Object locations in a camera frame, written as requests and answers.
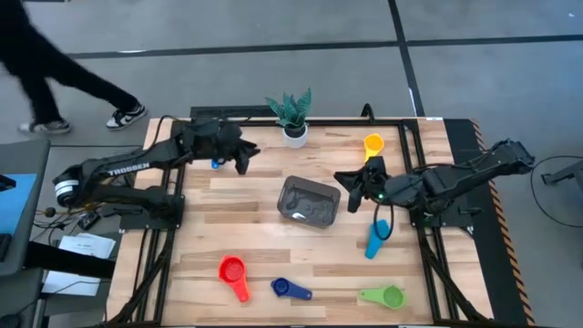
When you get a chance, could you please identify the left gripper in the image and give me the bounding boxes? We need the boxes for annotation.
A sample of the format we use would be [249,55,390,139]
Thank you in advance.
[204,121,261,177]

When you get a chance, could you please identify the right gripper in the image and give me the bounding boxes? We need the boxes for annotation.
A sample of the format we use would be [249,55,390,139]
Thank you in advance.
[334,169,391,214]

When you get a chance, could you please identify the grey plastic basket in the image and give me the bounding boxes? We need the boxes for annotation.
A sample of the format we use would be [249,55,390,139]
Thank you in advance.
[276,174,343,230]

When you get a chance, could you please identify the yellow measuring cup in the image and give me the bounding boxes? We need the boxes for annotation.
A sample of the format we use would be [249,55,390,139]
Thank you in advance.
[363,132,386,164]

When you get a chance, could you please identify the light blue measuring cup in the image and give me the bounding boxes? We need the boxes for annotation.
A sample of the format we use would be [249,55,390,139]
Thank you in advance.
[363,218,393,261]

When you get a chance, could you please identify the green measuring cup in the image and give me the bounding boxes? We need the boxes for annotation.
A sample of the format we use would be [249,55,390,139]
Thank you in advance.
[357,284,407,311]

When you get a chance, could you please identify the red measuring cup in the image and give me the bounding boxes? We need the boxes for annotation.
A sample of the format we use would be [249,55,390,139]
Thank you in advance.
[218,254,252,304]

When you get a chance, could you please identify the dark blue measuring cup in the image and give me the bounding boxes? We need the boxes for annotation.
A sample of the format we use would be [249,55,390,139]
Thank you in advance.
[270,277,314,302]

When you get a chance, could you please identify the black ribbed strip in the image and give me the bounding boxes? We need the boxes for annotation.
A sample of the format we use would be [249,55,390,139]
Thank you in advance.
[189,105,278,119]

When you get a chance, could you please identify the white plant pot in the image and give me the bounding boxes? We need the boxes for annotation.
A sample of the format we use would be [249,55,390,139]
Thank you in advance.
[281,122,310,149]

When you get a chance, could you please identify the green snake plant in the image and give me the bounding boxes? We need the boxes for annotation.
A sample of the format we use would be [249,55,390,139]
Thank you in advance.
[265,87,313,129]

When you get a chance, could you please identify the black device box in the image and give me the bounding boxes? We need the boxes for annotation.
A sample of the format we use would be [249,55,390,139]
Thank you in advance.
[77,210,102,231]

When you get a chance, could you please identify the black mat with hazard stripes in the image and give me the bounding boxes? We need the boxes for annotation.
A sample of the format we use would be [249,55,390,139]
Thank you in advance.
[444,118,537,327]

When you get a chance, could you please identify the white paper sheet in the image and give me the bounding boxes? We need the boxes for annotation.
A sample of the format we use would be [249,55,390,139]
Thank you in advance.
[41,271,102,297]
[57,232,118,261]

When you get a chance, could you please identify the black desk bar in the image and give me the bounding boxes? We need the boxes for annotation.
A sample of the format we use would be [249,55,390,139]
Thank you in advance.
[25,241,116,280]

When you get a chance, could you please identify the grey stand foot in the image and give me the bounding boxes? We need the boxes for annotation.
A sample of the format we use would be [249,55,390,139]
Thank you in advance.
[540,159,583,186]

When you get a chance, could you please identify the grey desk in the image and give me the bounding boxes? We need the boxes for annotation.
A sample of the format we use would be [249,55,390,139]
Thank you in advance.
[0,138,52,278]

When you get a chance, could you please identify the person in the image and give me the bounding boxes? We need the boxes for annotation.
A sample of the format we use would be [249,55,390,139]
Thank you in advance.
[0,0,149,136]

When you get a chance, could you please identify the blue pad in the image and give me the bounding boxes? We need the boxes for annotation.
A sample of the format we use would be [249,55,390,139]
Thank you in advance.
[0,172,38,236]

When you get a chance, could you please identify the grey chair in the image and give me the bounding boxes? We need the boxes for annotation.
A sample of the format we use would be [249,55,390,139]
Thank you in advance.
[0,267,46,328]

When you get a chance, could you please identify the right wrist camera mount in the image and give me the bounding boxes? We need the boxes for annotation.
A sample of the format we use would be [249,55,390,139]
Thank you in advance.
[366,156,389,176]

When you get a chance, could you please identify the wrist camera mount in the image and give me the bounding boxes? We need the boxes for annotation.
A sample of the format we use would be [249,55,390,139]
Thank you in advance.
[188,118,219,143]
[366,156,389,176]

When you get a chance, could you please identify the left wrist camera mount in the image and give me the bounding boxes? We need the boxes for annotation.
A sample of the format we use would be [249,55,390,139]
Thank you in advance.
[188,118,219,143]

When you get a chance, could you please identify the black aluminium table frame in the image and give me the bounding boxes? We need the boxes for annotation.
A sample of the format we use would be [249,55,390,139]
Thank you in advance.
[107,117,493,327]

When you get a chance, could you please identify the curved black floor cable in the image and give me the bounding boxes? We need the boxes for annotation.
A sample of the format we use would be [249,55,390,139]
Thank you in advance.
[529,154,583,229]

